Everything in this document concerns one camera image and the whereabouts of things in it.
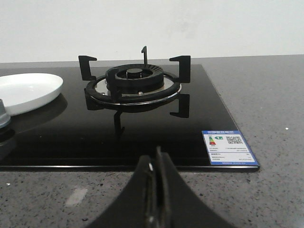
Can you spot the energy label sticker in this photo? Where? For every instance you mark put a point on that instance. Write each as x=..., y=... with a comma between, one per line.
x=228, y=148

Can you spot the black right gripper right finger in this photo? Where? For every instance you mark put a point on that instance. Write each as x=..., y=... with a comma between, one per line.
x=180, y=207

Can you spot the black right pan support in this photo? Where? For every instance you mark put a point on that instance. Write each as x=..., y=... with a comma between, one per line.
x=104, y=90

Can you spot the white round plate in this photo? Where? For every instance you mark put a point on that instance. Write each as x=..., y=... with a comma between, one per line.
x=22, y=93

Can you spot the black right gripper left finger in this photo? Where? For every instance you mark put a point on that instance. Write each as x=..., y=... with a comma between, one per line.
x=135, y=207

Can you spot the silver right control knob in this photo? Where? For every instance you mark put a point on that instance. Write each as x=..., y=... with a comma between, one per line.
x=5, y=118

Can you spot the black glass gas cooktop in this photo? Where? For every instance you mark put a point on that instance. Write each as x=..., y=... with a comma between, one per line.
x=73, y=132

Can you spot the black right gas burner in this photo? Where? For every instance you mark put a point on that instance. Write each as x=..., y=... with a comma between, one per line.
x=133, y=78

